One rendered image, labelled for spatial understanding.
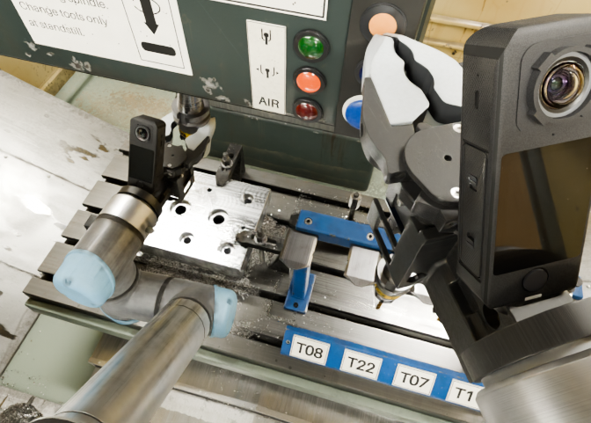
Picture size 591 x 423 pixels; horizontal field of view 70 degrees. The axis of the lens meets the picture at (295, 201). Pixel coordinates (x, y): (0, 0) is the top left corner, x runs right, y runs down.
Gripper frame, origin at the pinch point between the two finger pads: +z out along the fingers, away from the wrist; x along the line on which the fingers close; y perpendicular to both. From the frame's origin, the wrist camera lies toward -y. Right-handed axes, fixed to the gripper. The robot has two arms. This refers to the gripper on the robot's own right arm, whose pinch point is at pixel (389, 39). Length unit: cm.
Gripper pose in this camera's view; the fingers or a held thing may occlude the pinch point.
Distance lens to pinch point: 29.9
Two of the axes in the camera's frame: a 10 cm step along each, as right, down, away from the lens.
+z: -2.6, -8.0, 5.4
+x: 9.7, -2.0, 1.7
